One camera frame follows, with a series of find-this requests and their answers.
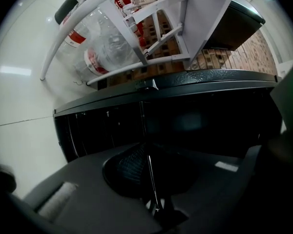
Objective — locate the white metal table frame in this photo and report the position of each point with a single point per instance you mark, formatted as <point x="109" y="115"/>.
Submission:
<point x="200" y="21"/>

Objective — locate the black box appliance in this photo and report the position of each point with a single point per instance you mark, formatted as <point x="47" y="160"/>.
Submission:
<point x="234" y="28"/>

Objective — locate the black cylindrical bin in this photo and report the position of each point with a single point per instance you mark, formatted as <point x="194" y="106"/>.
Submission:
<point x="68" y="6"/>

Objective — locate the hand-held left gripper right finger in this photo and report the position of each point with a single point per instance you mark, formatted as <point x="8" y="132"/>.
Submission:
<point x="222" y="196"/>

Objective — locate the clear plastic bag of buckets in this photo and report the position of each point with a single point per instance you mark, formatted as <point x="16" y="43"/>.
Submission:
<point x="107" y="45"/>

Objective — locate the red and white containers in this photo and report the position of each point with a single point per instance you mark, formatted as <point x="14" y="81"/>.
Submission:
<point x="125" y="0"/>

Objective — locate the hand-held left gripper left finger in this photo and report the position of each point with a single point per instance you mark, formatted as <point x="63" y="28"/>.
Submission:
<point x="88" y="203"/>

